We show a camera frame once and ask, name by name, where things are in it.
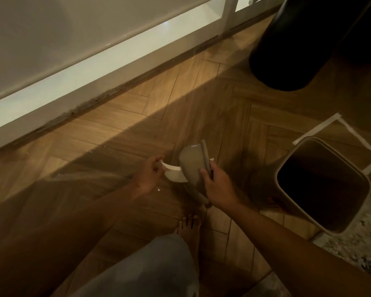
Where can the person's left hand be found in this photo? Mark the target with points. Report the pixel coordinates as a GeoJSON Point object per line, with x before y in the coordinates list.
{"type": "Point", "coordinates": [148, 177]}

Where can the person's right hand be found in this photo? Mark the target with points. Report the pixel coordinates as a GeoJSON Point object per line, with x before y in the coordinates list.
{"type": "Point", "coordinates": [221, 188]}

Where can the white trash bin swing flap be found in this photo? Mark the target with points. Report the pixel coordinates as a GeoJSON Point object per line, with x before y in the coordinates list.
{"type": "Point", "coordinates": [176, 175]}

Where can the beige trash bin body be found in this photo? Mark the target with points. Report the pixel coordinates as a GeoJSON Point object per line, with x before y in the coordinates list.
{"type": "Point", "coordinates": [321, 185]}

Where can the white tape square marking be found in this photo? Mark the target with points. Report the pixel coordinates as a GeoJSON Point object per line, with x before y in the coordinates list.
{"type": "Point", "coordinates": [318, 126]}

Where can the person's right forearm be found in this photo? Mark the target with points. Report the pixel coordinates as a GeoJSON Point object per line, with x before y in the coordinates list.
{"type": "Point", "coordinates": [296, 253]}

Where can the person's left forearm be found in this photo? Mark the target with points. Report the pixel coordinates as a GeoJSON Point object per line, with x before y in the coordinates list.
{"type": "Point", "coordinates": [58, 241]}

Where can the person's left foot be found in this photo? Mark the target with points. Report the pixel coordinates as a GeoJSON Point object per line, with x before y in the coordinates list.
{"type": "Point", "coordinates": [190, 235]}

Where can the person's left leg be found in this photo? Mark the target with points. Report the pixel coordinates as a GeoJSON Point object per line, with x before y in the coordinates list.
{"type": "Point", "coordinates": [148, 269]}

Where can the patterned grey rug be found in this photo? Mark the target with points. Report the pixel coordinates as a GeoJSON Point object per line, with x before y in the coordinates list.
{"type": "Point", "coordinates": [358, 244]}

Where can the white lit low cabinet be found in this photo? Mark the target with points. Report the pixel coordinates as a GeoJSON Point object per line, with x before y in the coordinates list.
{"type": "Point", "coordinates": [65, 52]}

